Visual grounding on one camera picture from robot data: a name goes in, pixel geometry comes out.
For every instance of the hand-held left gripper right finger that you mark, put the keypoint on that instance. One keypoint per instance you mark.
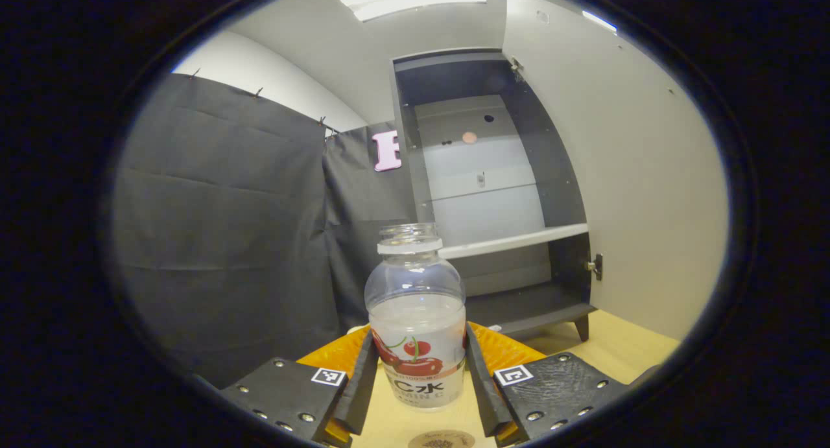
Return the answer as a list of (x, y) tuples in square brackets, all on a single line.
[(483, 383)]

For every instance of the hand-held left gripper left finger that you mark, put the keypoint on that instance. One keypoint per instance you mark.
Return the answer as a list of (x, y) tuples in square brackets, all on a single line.
[(360, 389)]

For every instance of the round beige coaster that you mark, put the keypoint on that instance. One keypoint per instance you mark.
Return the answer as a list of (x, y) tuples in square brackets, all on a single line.
[(441, 441)]

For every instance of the clear bottle with cherry label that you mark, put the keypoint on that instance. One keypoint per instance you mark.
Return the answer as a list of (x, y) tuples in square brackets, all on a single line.
[(415, 318)]

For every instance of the dark grey cabinet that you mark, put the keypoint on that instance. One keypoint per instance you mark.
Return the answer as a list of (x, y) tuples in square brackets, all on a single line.
[(551, 176)]

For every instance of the grey cabinet door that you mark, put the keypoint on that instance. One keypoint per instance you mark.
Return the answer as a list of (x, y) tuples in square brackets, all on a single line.
[(635, 176)]

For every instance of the white cabinet shelf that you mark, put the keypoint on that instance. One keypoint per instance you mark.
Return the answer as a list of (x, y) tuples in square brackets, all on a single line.
[(512, 240)]

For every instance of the metal door hinge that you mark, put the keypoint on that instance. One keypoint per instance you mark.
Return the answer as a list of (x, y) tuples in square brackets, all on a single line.
[(516, 65), (595, 266)]

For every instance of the black backdrop cloth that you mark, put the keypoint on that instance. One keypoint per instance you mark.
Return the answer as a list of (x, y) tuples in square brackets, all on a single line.
[(220, 240)]

